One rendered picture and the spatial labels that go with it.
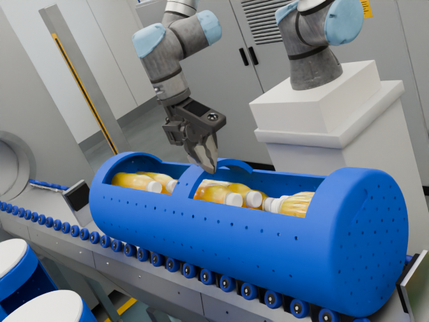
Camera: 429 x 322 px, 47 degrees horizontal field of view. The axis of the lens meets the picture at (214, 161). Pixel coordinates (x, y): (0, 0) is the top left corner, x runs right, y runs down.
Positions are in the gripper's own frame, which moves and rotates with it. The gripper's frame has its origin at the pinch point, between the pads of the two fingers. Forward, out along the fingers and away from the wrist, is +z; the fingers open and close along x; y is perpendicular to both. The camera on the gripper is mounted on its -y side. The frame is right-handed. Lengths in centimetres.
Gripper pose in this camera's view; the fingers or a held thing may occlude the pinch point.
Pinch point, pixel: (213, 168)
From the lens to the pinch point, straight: 118.5
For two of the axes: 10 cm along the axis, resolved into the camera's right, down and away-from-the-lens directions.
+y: -6.7, -0.5, 7.4
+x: -6.5, 5.4, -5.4
